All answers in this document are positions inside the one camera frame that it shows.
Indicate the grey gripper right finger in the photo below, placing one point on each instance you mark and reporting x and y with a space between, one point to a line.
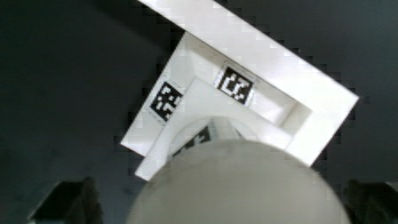
371 202

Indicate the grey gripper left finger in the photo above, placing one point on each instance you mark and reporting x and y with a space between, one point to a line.
69 205

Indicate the white lamp bulb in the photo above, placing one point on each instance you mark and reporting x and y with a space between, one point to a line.
227 181

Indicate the white lamp base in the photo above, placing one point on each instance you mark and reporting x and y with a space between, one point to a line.
211 103

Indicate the white right fence block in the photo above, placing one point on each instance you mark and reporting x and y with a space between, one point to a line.
266 59

